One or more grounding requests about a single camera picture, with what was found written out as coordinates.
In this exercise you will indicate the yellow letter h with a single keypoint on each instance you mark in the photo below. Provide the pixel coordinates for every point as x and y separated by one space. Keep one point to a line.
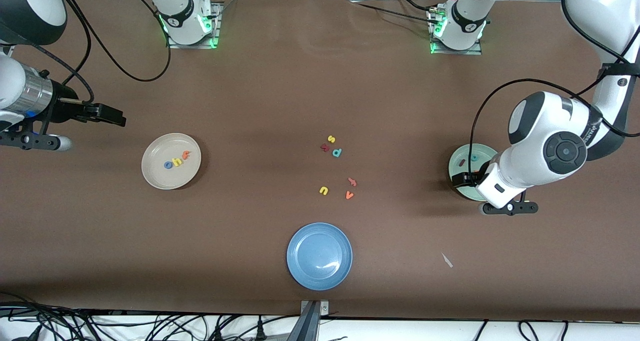
177 161

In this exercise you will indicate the brown table cover sheet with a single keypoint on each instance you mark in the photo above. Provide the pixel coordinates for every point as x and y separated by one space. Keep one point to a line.
320 81

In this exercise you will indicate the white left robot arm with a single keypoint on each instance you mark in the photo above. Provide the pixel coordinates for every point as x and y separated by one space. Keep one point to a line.
540 131

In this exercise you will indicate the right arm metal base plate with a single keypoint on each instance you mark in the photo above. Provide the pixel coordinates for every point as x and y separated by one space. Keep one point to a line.
216 31

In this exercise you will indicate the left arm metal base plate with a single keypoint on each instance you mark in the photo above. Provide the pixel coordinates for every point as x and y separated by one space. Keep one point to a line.
457 52

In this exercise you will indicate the dark red letter k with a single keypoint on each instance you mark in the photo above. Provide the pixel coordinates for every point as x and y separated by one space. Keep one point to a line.
325 148

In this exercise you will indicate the pink letter t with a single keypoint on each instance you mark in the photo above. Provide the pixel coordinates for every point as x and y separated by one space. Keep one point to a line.
352 182

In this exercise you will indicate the beige plate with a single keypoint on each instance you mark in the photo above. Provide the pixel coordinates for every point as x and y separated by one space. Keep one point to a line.
160 178

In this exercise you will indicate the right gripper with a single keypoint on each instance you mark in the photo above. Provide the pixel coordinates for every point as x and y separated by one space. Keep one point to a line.
64 106

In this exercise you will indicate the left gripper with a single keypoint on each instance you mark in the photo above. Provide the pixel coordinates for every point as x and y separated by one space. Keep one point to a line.
469 179

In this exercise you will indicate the green plate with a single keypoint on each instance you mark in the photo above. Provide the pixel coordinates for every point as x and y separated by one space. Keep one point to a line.
485 153

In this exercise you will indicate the small white paper scrap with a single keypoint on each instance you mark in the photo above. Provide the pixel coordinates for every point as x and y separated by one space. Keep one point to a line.
447 260

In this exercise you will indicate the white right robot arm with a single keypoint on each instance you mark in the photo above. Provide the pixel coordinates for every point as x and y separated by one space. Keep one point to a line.
182 16

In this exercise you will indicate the grey camera stand bracket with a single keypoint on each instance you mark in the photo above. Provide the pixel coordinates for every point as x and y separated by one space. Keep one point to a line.
311 321

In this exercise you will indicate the blue plate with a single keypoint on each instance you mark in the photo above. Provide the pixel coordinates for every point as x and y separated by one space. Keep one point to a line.
319 256

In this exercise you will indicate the teal letter p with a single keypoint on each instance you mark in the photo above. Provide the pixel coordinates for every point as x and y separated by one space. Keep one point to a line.
338 151

